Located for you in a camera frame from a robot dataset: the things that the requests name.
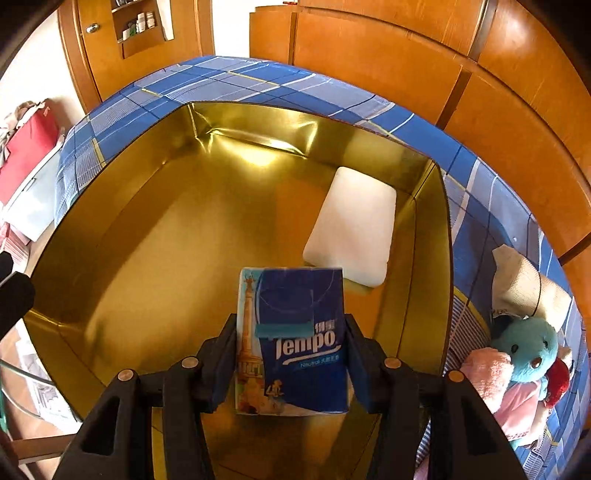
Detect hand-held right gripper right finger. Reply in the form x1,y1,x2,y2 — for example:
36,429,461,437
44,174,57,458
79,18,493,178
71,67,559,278
344,314,529,480

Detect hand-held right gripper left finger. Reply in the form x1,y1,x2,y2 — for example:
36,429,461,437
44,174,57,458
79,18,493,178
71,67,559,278
55,314,238,480

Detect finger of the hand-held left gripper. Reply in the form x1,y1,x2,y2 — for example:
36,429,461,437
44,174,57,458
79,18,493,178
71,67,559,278
0,272,36,340

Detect blue tissue pack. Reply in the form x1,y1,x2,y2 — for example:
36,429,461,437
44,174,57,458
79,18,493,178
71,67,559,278
235,265,350,416

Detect gold cardboard box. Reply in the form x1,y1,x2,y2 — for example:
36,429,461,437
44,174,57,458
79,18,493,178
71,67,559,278
23,100,455,480

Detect teal plush toy pink shirt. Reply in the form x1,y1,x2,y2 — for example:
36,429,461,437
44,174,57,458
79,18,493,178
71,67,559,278
492,316,561,446

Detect red plush toy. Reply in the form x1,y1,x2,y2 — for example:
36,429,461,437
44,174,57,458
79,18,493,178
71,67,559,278
545,357,571,409

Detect glass table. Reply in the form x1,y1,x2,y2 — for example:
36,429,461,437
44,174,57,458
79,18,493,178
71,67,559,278
0,323,79,444

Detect grey white cabinet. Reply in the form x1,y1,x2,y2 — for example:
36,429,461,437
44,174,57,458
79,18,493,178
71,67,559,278
4,150,63,243

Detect red bag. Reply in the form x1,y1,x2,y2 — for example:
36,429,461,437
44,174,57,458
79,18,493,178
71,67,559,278
0,102,61,206

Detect cream plush toy on bed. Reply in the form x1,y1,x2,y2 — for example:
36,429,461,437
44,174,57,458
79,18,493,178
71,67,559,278
491,244,576,333

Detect wooden panelled headboard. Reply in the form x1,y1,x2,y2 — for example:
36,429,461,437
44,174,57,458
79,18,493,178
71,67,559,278
249,0,591,384

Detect wooden wardrobe with shelf niche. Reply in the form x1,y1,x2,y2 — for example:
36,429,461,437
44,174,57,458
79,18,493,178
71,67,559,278
58,0,216,114

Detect blue plaid bed sheet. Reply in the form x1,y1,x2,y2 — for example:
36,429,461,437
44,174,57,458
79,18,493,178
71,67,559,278
54,55,583,480

